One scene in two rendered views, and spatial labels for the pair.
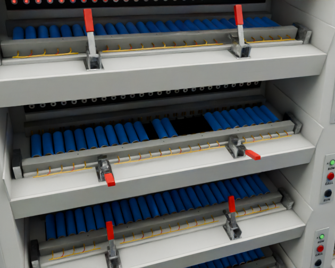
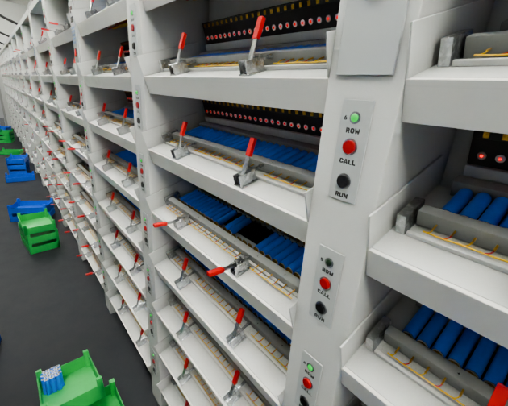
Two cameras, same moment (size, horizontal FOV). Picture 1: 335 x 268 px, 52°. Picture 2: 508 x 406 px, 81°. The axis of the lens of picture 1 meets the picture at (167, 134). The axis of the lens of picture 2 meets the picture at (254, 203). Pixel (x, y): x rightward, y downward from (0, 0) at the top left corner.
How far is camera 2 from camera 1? 0.79 m
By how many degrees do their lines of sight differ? 62
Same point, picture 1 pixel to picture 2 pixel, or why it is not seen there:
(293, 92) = not seen: hidden behind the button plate
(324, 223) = not seen: outside the picture
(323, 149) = (301, 338)
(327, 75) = (307, 250)
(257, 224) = (256, 358)
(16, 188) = (160, 208)
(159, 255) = (195, 303)
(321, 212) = not seen: outside the picture
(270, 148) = (262, 290)
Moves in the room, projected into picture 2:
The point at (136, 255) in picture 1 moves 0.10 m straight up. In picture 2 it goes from (191, 292) to (191, 262)
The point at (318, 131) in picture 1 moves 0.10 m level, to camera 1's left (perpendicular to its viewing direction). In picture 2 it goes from (293, 309) to (268, 275)
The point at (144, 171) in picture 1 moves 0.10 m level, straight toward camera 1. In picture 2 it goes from (191, 237) to (151, 243)
